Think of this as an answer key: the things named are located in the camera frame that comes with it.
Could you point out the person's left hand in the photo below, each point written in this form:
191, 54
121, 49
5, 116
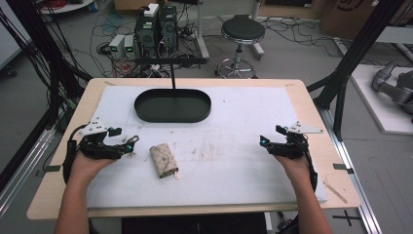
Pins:
86, 169

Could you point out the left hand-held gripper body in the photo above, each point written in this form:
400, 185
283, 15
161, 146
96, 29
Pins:
97, 148

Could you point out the aluminium rail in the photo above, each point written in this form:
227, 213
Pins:
22, 175
352, 182

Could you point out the black stand with crossbar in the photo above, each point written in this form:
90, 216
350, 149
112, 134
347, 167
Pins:
172, 60

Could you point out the black tape strip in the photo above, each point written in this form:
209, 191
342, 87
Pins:
342, 167

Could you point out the white power supply unit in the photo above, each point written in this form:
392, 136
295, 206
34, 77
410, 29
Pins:
129, 45
117, 45

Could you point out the black tape cross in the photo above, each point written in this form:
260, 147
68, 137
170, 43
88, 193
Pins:
346, 217

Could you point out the white foam mat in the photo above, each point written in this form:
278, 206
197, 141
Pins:
233, 162

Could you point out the brown cardboard box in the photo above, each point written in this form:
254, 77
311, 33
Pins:
347, 16

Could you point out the black round stool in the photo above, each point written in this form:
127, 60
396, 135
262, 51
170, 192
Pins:
243, 30

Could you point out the person's dark clothing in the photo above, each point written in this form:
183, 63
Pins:
195, 224

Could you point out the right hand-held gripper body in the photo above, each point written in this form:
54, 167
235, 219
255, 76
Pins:
293, 148

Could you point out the black computer tower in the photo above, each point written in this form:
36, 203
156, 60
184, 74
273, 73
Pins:
168, 29
146, 34

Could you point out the black metal frame post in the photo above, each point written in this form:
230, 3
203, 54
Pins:
352, 58

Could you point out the beige quilted key case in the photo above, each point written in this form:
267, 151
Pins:
164, 161

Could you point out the person's right hand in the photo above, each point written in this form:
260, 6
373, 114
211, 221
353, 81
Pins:
297, 169

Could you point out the black oval tray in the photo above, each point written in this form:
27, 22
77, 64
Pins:
172, 107

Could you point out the white floor board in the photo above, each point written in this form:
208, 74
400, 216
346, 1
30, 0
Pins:
373, 104

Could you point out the thin wooden stick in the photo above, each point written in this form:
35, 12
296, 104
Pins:
335, 192

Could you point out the small white box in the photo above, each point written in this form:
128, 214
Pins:
151, 9

